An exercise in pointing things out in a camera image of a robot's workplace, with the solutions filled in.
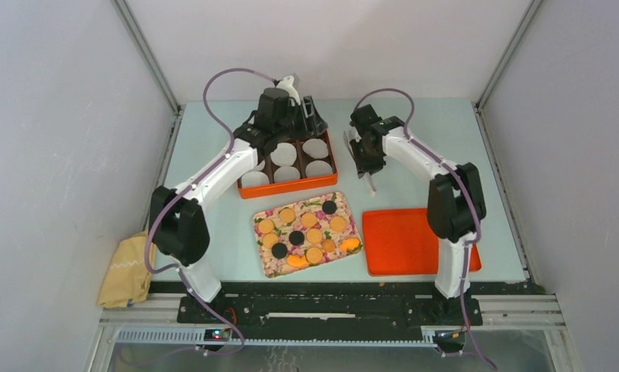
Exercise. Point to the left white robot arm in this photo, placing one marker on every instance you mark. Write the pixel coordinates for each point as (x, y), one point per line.
(177, 225)

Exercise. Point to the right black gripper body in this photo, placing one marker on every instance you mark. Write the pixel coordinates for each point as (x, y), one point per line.
(366, 162)

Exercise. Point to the orange cookie tin box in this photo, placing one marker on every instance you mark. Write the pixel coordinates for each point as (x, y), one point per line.
(292, 186)

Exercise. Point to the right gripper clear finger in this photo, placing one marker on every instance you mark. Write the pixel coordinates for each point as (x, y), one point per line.
(370, 184)
(347, 139)

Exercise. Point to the white paper cupcake liner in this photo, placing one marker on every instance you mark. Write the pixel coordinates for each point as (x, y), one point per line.
(318, 168)
(285, 174)
(316, 148)
(260, 166)
(254, 179)
(284, 155)

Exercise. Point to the small tan cookie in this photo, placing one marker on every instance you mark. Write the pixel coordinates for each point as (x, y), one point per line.
(328, 246)

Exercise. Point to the black round cookie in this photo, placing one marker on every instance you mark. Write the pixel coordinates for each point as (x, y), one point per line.
(296, 238)
(329, 207)
(279, 250)

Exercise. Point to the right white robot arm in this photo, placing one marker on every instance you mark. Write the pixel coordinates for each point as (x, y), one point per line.
(455, 205)

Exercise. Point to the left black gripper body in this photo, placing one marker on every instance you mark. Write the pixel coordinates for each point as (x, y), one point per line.
(296, 125)

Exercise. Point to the yellow cloth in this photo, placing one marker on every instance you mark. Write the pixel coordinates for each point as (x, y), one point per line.
(127, 280)

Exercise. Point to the orange tin lid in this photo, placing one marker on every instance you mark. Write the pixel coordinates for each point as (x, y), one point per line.
(399, 242)

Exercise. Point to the floral cookie tray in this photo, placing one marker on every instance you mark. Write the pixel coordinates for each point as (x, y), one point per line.
(273, 267)

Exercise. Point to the orange pumpkin cookie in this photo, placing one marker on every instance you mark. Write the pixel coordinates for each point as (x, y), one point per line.
(350, 245)
(297, 261)

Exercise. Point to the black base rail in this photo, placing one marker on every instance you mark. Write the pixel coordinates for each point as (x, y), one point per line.
(395, 311)

